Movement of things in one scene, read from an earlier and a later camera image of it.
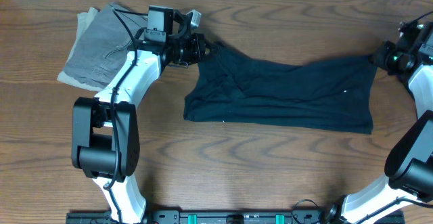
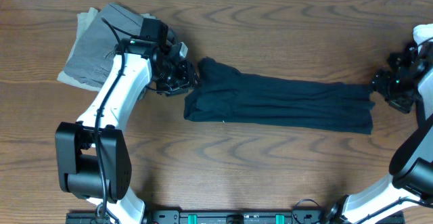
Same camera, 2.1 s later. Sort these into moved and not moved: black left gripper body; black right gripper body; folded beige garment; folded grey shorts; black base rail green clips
Moved: black left gripper body; black right gripper body
Not moved: black base rail green clips; folded beige garment; folded grey shorts
